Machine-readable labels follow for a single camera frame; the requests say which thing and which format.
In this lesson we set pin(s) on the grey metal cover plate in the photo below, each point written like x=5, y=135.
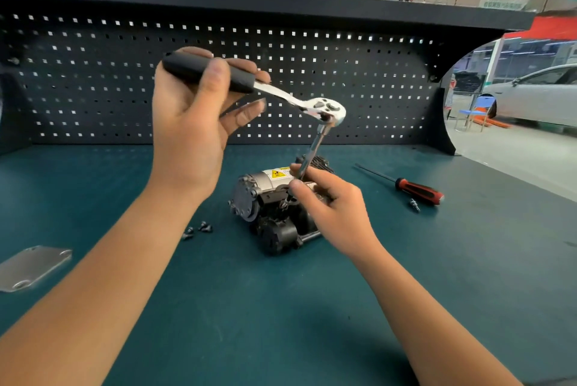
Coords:
x=31, y=267

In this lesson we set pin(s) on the white car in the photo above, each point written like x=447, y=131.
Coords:
x=536, y=99

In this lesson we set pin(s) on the person's right thumb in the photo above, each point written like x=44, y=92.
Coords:
x=304, y=194

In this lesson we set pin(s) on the person's right forearm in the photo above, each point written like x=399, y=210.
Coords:
x=419, y=322

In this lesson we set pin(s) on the black pegboard back panel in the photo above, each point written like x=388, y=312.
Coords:
x=90, y=83

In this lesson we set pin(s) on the person's right hand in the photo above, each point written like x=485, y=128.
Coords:
x=342, y=214

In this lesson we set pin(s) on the red canopy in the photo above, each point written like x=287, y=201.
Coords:
x=550, y=28

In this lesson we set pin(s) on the person's left forearm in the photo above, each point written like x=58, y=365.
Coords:
x=103, y=291

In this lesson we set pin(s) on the person's left thumb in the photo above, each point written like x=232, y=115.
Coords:
x=212, y=88

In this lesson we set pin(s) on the blue folding chair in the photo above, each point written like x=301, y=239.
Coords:
x=481, y=106

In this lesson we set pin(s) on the person's left hand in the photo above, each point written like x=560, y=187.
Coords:
x=180, y=137

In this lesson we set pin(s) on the red black screwdriver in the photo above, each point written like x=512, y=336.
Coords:
x=419, y=192

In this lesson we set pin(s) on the grey black motor assembly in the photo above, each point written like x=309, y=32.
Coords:
x=266, y=205

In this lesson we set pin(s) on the pale green hanging sign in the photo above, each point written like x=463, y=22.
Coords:
x=502, y=3

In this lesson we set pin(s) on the orange floor ramp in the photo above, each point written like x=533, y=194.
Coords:
x=493, y=122

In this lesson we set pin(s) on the person's left middle finger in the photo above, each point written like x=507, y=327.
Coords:
x=250, y=68

